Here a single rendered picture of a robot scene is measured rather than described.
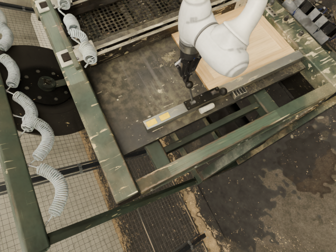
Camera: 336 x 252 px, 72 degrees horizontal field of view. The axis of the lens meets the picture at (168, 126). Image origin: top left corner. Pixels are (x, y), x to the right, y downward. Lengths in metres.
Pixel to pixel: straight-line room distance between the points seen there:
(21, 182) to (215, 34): 1.11
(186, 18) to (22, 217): 1.09
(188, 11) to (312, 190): 2.16
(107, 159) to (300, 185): 2.02
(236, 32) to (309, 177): 2.02
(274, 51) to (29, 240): 1.55
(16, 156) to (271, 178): 2.27
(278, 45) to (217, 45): 0.84
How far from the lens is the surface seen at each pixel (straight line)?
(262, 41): 1.53
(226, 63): 0.72
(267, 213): 2.90
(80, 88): 1.20
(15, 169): 1.39
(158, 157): 1.13
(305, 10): 1.72
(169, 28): 1.42
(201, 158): 1.06
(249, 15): 0.75
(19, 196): 1.34
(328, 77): 1.49
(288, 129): 2.34
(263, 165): 2.71
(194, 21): 0.79
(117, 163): 1.01
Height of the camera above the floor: 2.35
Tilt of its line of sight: 42 degrees down
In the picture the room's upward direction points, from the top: 100 degrees counter-clockwise
